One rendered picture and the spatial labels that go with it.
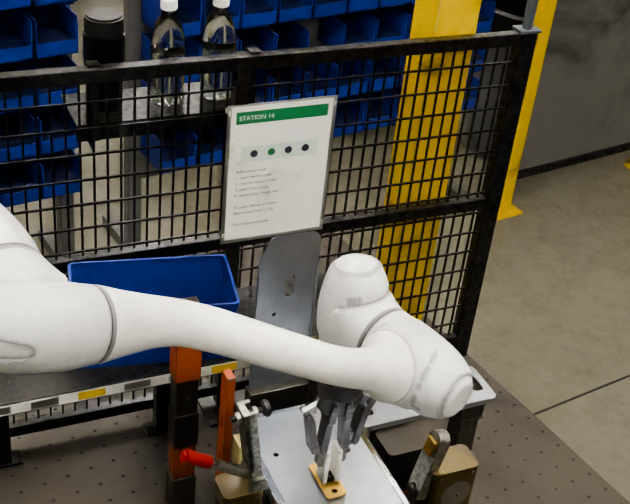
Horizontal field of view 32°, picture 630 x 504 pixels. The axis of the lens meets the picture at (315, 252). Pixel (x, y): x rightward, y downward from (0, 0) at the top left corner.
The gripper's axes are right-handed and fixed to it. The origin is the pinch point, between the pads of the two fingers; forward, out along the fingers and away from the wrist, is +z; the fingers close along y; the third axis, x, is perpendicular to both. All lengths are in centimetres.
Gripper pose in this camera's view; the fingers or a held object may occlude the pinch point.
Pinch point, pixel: (329, 461)
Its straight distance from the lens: 189.2
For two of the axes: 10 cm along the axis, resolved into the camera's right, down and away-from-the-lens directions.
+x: -4.0, -5.4, 7.4
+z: -1.0, 8.3, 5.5
